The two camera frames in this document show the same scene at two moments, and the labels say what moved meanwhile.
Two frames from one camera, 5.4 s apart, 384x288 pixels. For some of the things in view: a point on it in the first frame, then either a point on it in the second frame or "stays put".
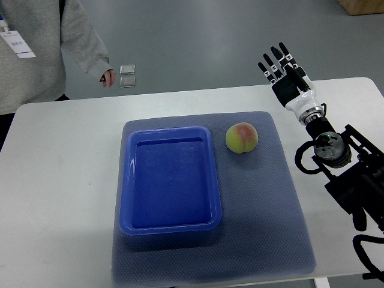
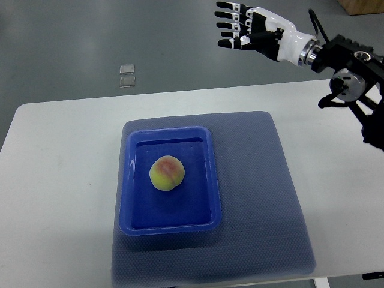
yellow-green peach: [242, 137] → [166, 172]
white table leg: [321, 282] stays put
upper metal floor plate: [127, 69] stays put
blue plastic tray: [170, 182] stays put
